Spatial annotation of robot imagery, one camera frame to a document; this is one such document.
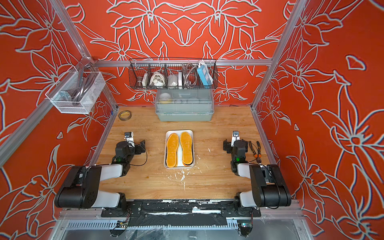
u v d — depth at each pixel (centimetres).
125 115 115
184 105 98
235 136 78
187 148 92
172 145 93
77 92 78
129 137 79
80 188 44
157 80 90
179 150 94
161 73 90
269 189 43
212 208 74
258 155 91
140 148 84
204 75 87
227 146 83
